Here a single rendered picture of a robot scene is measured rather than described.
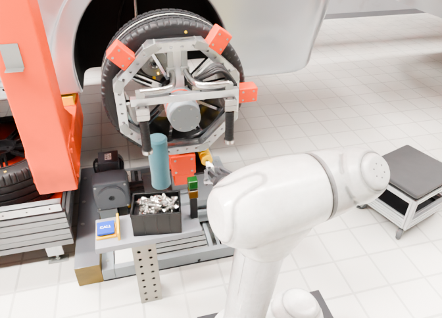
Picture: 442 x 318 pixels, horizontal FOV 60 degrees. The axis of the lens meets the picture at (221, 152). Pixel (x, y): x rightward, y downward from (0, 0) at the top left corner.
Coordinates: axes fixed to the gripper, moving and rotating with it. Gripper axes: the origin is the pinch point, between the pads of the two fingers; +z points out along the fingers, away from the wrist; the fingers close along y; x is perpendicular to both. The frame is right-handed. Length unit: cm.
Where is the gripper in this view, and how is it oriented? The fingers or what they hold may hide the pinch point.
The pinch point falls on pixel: (210, 167)
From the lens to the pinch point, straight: 154.5
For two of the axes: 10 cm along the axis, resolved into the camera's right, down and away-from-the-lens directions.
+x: 0.8, 9.4, 3.4
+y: -9.4, 1.8, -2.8
